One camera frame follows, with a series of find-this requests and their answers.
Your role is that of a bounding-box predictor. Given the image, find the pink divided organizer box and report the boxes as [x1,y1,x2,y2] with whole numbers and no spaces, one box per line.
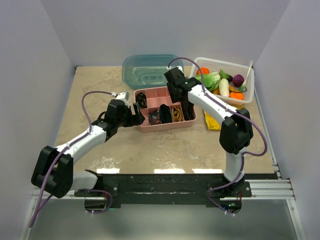
[134,86,197,133]

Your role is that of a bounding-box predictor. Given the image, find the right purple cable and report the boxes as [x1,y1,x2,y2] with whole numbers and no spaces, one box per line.
[167,56,269,217]

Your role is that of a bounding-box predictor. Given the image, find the yellow toy vegetable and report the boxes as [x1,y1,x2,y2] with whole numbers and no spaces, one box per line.
[212,85,239,95]

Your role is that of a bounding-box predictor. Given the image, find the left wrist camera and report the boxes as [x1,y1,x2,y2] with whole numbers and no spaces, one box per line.
[111,91,130,101]

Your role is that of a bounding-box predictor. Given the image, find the orange toy carrot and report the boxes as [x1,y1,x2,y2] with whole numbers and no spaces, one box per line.
[229,92,244,101]

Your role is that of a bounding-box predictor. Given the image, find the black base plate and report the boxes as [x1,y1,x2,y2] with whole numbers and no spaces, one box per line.
[75,173,252,214]

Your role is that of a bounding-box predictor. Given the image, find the purple toy cabbage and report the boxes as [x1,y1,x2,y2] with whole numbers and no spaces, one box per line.
[232,74,245,88]

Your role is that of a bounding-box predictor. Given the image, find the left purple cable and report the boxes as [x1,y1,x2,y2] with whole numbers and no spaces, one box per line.
[28,90,117,228]

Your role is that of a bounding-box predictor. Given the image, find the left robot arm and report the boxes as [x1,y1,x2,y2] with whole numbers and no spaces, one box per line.
[31,99,145,198]

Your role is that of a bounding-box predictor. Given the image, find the teal translucent plastic lid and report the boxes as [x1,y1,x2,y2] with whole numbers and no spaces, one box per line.
[122,54,184,90]

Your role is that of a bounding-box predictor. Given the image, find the white toy cabbage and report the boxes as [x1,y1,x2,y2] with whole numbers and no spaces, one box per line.
[218,78,230,98]

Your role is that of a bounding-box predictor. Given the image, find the green toy lettuce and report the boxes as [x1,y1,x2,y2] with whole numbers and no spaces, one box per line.
[203,72,221,92]

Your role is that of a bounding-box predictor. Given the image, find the dark green rolled tie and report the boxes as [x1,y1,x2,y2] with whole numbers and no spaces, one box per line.
[159,104,173,124]

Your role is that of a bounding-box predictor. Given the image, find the purple cable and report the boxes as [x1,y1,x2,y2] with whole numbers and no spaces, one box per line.
[28,90,117,228]
[167,56,269,217]

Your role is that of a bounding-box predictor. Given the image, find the dark toy eggplant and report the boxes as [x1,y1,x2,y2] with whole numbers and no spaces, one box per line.
[219,69,233,83]

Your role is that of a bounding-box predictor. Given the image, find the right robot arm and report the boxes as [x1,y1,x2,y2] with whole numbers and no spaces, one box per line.
[164,67,253,197]

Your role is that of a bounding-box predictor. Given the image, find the yellow patterned rolled tie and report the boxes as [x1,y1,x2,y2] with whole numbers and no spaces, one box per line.
[171,105,184,123]

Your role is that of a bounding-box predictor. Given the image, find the black gold patterned rolled tie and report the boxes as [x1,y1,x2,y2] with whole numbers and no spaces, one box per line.
[135,92,148,109]

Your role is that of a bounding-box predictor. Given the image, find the orange toy pumpkin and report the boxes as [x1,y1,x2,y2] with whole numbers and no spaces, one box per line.
[196,67,210,75]

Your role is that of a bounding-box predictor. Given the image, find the toy green onion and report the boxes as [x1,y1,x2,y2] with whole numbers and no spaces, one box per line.
[238,60,253,93]

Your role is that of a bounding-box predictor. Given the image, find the white plastic basket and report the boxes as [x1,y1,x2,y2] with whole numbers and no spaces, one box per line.
[194,57,255,106]

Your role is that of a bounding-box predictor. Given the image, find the navy orange floral rolled tie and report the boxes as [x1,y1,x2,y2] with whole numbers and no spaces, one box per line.
[148,110,162,126]

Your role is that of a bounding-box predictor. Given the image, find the maroon blue-flowered tie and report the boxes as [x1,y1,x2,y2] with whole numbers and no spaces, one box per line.
[181,101,195,121]

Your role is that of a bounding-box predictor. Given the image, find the yellow chips bag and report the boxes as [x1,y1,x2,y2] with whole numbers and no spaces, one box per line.
[203,111,221,131]

